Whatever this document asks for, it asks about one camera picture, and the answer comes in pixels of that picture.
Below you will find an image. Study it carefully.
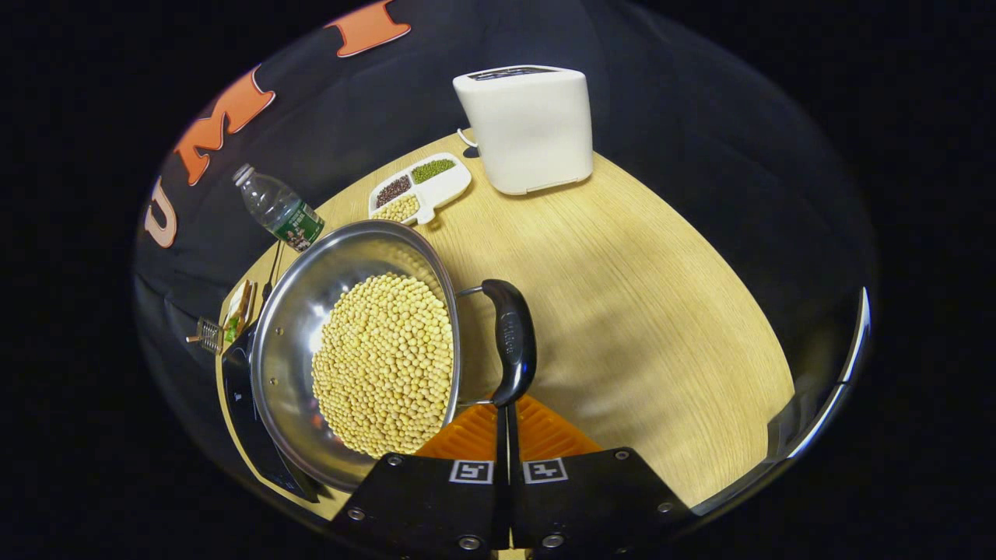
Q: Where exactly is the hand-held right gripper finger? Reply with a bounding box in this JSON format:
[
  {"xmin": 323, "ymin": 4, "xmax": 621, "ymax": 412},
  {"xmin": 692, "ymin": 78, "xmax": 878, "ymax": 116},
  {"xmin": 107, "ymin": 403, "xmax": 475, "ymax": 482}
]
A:
[
  {"xmin": 327, "ymin": 401, "xmax": 510, "ymax": 553},
  {"xmin": 507, "ymin": 395, "xmax": 693, "ymax": 553}
]

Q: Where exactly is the steel pot with black handle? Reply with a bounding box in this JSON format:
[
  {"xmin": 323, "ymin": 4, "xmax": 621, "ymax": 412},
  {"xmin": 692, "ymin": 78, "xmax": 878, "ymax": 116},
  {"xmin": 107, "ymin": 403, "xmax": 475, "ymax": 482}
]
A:
[{"xmin": 249, "ymin": 219, "xmax": 539, "ymax": 492}]

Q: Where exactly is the black induction cooktop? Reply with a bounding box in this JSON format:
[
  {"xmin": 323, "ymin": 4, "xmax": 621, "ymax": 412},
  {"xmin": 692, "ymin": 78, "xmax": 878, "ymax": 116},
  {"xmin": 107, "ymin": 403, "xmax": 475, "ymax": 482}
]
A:
[{"xmin": 220, "ymin": 327, "xmax": 324, "ymax": 502}]

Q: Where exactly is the pile of soybeans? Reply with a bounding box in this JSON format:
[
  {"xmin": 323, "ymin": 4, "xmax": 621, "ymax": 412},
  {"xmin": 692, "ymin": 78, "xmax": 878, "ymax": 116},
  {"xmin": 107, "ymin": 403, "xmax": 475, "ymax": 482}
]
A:
[{"xmin": 311, "ymin": 272, "xmax": 454, "ymax": 460}]

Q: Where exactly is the white divided bean dish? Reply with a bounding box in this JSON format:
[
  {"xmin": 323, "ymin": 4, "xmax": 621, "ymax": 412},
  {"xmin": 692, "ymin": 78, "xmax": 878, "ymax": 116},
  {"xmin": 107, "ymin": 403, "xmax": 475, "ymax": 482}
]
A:
[{"xmin": 368, "ymin": 153, "xmax": 472, "ymax": 226}]

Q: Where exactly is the white sandwich plate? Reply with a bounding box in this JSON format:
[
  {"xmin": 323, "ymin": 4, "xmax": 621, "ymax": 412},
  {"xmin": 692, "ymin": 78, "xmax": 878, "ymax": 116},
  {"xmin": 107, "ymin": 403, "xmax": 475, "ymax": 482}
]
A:
[{"xmin": 222, "ymin": 278, "xmax": 259, "ymax": 351}]

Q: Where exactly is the sandwich with lettuce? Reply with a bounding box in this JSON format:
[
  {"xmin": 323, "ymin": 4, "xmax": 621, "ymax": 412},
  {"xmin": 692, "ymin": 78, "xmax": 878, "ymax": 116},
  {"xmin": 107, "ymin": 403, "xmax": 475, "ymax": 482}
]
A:
[{"xmin": 224, "ymin": 280, "xmax": 254, "ymax": 343}]

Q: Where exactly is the white toaster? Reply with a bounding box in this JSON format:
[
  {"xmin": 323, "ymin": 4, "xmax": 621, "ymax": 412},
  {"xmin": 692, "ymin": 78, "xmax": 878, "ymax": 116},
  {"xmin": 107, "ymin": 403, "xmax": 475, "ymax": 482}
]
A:
[{"xmin": 453, "ymin": 65, "xmax": 594, "ymax": 195}]

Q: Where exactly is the clear plastic water bottle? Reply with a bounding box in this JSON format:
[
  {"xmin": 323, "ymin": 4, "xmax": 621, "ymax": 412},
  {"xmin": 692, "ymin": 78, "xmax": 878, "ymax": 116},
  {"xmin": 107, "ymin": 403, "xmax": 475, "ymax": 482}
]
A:
[{"xmin": 232, "ymin": 163, "xmax": 326, "ymax": 254}]

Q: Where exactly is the black power cable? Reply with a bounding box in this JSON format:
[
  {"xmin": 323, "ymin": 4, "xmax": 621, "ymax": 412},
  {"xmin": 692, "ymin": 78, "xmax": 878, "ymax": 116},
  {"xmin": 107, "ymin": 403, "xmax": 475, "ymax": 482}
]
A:
[{"xmin": 261, "ymin": 241, "xmax": 285, "ymax": 304}]

